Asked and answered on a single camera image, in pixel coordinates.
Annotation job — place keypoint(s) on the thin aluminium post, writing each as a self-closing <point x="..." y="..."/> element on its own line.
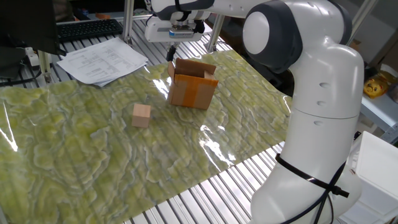
<point x="46" y="67"/>

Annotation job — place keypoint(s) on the white cabinet box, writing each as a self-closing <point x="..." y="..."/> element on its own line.
<point x="376" y="168"/>

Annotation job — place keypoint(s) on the white side table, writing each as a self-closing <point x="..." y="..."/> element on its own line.
<point x="379" y="112"/>

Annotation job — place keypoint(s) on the silver blue wrist-mounted device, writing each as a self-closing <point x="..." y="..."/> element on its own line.
<point x="182" y="32"/>

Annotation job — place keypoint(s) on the white power strip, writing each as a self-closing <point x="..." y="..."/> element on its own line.
<point x="32" y="59"/>

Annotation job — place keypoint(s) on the cardboard box with orange tape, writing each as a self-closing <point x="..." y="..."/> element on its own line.
<point x="191" y="91"/>

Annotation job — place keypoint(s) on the black keyboard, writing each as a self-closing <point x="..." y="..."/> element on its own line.
<point x="88" y="29"/>

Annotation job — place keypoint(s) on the black monitor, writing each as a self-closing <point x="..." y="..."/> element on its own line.
<point x="28" y="21"/>

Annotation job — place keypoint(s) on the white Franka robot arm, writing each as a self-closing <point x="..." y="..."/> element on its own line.
<point x="326" y="124"/>

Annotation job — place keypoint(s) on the green marble pattern mat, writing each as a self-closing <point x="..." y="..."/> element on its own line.
<point x="93" y="149"/>

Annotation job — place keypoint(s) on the yellow toy figure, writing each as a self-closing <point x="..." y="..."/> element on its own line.
<point x="374" y="87"/>

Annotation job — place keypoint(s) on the aluminium frame rail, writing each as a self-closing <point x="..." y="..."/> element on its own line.
<point x="140" y="16"/>

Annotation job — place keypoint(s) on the aluminium frame post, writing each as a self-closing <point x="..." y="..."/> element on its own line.
<point x="215" y="34"/>
<point x="127" y="21"/>

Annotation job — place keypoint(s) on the stack of printed papers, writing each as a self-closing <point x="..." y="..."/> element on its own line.
<point x="102" y="60"/>

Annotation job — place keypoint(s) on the small orange item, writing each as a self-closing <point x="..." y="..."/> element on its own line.
<point x="102" y="15"/>

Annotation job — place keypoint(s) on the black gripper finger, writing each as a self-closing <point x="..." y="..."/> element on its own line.
<point x="169" y="55"/>
<point x="175" y="47"/>

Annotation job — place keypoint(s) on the black monitor base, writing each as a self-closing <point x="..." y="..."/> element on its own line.
<point x="11" y="62"/>

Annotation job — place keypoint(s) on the wooden cube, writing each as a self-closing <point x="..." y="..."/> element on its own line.
<point x="141" y="116"/>

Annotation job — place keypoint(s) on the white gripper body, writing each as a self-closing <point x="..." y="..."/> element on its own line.
<point x="155" y="31"/>

